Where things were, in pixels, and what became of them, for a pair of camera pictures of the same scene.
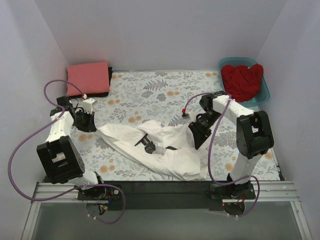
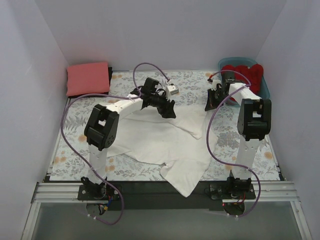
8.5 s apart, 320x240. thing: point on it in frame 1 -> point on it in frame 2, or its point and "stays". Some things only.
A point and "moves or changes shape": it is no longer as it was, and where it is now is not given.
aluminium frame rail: [280, 191] stays
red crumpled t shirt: [241, 82] stays
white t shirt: [182, 158] moves or changes shape
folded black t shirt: [97, 95] stays
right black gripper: [200, 129] -> [214, 97]
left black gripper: [88, 122] -> [165, 107]
